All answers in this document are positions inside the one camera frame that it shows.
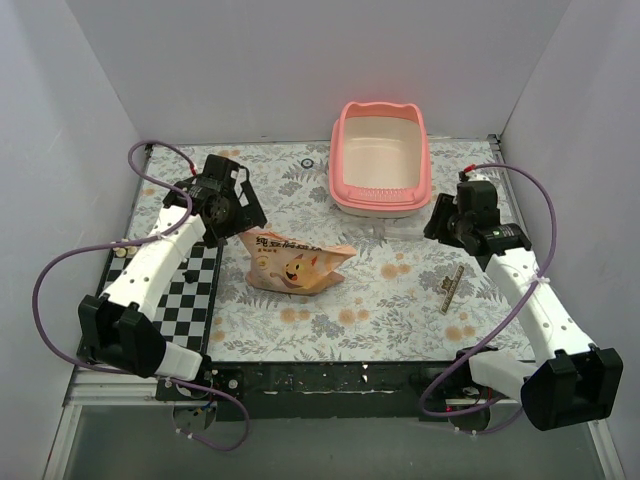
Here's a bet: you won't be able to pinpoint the orange cat litter bag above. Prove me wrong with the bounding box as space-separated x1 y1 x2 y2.
239 229 356 296

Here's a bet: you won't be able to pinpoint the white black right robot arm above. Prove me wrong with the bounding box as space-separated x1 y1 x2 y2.
424 175 623 431

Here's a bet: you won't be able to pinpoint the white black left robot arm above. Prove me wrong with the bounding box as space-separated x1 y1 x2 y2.
78 155 266 400

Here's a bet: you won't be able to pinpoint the clear plastic litter scoop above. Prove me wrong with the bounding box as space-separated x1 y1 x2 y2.
342 218 424 241

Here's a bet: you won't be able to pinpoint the pink cat litter box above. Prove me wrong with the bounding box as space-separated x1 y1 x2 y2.
328 102 432 218

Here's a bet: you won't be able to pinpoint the small brown label strip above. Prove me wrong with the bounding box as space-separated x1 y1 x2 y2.
439 265 464 314

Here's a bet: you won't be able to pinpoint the black chess piece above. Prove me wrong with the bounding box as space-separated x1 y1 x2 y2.
183 271 198 284

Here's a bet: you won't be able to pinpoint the floral patterned table mat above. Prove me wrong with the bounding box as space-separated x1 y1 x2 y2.
129 142 510 362

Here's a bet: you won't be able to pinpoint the black white chessboard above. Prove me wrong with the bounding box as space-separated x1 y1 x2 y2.
87 241 225 358

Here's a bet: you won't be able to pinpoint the cream chess pieces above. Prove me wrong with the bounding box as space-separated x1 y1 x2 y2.
113 246 138 258

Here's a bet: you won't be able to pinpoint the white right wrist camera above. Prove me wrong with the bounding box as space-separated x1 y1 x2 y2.
459 168 492 184

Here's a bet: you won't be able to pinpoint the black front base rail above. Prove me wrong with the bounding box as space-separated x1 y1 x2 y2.
154 360 506 424

